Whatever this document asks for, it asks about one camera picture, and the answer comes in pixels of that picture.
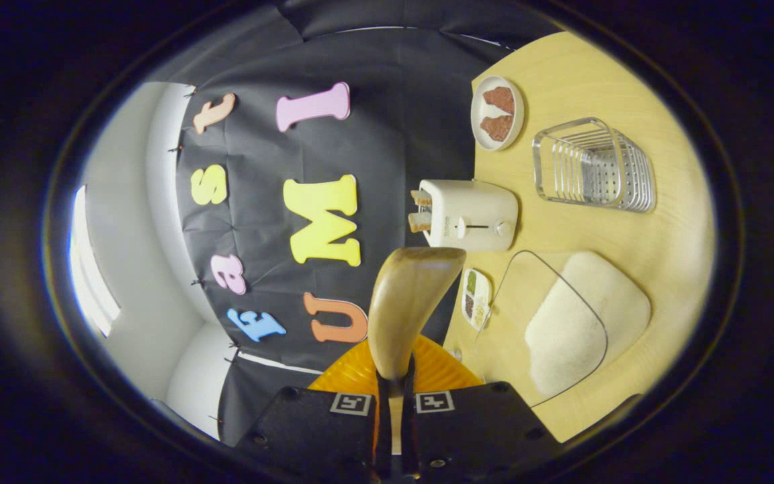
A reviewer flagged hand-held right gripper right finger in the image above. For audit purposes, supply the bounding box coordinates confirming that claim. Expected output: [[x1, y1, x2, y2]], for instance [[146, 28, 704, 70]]
[[397, 334, 562, 481]]

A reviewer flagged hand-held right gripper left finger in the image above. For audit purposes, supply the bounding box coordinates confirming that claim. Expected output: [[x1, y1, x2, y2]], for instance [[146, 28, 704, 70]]
[[234, 338, 394, 481]]

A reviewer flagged wooden spoon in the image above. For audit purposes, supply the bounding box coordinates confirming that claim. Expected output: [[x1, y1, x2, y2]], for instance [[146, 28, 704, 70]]
[[367, 246, 468, 458]]

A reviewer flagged white rice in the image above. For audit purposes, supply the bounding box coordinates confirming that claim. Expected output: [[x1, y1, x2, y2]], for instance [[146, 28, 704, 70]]
[[525, 252, 652, 397]]

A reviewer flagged white divided grain dish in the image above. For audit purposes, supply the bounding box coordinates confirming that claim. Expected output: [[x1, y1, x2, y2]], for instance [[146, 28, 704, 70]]
[[461, 268, 493, 331]]

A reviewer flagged white toaster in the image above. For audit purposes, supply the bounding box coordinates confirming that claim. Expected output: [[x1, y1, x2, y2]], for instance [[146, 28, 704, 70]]
[[419, 179, 519, 253]]

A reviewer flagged black backdrop cloth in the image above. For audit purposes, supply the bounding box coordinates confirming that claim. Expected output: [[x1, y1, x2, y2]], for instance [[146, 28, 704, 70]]
[[142, 0, 566, 448]]

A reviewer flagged red meat piece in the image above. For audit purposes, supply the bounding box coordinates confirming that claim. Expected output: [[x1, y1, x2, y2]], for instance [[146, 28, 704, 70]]
[[480, 115, 515, 142], [482, 86, 516, 115]]

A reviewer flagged white round plate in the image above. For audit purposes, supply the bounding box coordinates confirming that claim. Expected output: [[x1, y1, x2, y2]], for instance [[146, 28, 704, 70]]
[[470, 75, 525, 151]]

